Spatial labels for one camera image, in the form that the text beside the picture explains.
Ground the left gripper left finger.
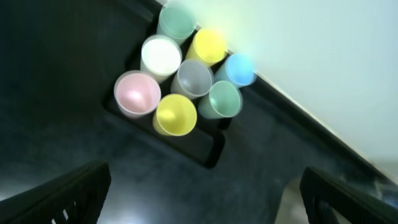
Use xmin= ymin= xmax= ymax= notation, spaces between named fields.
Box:
xmin=0 ymin=160 xmax=112 ymax=224

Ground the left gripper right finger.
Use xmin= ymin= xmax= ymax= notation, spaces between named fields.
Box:
xmin=299 ymin=166 xmax=398 ymax=224

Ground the yellow cup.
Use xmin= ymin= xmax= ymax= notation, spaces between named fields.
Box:
xmin=185 ymin=27 xmax=229 ymax=68
xmin=152 ymin=93 xmax=198 ymax=137

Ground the pink cup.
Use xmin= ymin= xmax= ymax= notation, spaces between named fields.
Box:
xmin=113 ymin=70 xmax=162 ymax=119

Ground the black tray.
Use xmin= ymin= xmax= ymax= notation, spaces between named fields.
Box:
xmin=102 ymin=12 xmax=233 ymax=170

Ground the green cup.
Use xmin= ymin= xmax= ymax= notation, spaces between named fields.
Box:
xmin=197 ymin=80 xmax=243 ymax=120
xmin=155 ymin=3 xmax=198 ymax=47

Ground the white cup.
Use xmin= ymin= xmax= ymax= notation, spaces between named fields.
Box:
xmin=139 ymin=34 xmax=183 ymax=84

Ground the blue cup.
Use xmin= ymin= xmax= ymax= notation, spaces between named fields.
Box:
xmin=213 ymin=52 xmax=257 ymax=89

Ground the grey cup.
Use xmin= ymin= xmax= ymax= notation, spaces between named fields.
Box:
xmin=170 ymin=58 xmax=215 ymax=100

